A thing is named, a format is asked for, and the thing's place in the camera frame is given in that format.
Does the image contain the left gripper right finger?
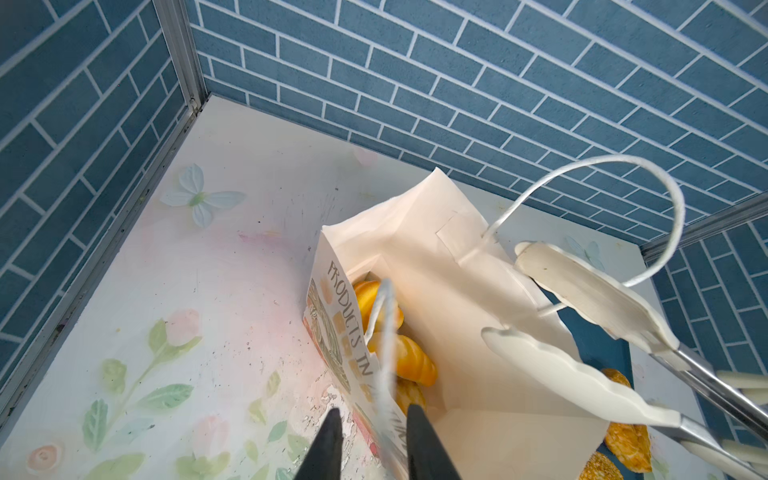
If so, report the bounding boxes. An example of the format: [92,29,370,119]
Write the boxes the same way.
[406,404,461,480]

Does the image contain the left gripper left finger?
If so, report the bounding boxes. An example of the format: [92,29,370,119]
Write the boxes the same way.
[294,408,343,480]

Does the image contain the striped yellow bread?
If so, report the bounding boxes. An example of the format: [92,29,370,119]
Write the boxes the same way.
[390,333,438,387]

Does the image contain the white paper bag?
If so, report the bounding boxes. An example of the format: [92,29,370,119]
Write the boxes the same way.
[302,154,686,480]

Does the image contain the large sesame oval bread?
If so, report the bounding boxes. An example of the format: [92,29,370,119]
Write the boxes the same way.
[578,451,623,480]

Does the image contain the small croissant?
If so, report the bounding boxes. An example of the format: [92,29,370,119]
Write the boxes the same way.
[353,280,388,332]

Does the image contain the large yellow ring bread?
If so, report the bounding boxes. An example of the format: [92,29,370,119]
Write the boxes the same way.
[601,368,653,474]

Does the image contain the metal tongs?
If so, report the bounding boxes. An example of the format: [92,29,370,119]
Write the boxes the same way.
[482,242,767,479]

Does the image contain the small braided ring bread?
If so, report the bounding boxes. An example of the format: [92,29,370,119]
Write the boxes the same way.
[394,377,426,416]

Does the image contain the teal tray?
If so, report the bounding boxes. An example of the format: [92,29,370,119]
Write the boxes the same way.
[539,287,739,480]

